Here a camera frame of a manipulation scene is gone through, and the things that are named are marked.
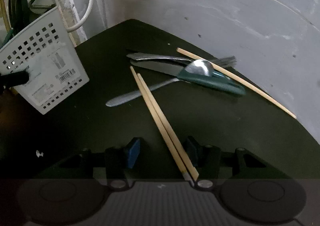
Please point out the steel spoon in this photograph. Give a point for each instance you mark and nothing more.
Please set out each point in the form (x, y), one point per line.
(160, 83)

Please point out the white perforated utensil caddy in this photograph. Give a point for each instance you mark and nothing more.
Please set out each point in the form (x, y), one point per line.
(45, 51)

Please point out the wooden chopstick with band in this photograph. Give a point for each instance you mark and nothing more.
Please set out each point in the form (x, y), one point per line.
(179, 162)

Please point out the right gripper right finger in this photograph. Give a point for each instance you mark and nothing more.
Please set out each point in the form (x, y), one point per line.
(209, 159)

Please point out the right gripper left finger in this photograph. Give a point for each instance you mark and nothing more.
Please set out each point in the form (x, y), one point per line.
(118, 162)

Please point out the green handled scissors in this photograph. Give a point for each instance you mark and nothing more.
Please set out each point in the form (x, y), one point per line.
(18, 14)

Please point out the steel fork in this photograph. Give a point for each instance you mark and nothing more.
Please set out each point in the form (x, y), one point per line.
(223, 62)

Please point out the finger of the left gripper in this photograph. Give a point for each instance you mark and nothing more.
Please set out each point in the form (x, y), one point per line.
(14, 79)

